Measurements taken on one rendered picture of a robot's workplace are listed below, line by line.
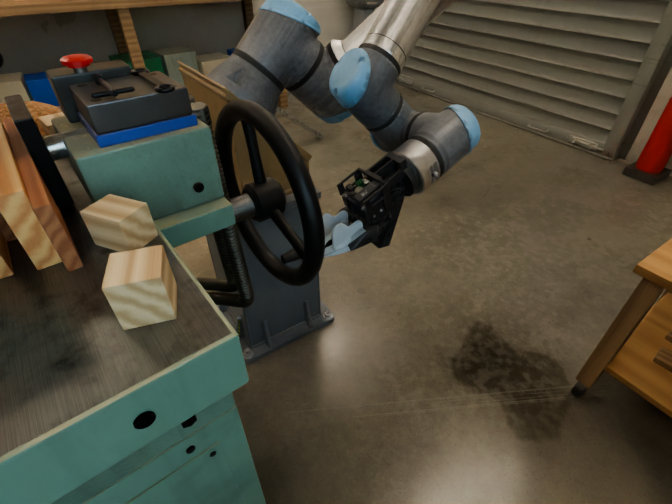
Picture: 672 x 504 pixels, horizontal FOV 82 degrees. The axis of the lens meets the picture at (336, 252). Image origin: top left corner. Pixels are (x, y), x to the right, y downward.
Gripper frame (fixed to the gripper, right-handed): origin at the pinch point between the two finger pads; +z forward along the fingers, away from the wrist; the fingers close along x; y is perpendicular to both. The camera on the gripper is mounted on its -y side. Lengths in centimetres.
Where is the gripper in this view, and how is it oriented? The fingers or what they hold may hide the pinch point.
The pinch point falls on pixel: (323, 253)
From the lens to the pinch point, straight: 65.5
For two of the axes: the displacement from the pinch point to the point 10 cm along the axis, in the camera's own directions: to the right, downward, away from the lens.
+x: 6.2, 4.9, -6.1
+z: -7.4, 6.3, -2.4
